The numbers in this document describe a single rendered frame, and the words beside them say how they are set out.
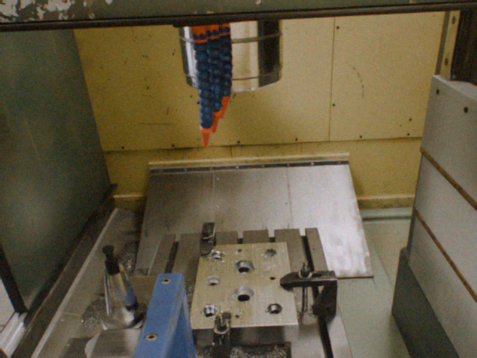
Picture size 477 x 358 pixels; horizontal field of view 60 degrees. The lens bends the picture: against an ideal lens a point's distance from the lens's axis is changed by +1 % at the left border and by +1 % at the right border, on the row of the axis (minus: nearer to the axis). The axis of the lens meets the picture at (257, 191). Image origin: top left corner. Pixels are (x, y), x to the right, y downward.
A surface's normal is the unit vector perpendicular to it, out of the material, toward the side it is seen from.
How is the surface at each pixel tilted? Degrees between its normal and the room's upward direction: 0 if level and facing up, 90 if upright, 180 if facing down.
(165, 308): 0
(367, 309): 0
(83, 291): 17
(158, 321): 0
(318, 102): 90
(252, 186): 24
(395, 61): 90
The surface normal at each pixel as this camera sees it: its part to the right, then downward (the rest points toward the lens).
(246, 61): 0.28, 0.44
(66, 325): 0.26, -0.85
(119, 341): -0.04, -0.88
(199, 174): -0.03, -0.59
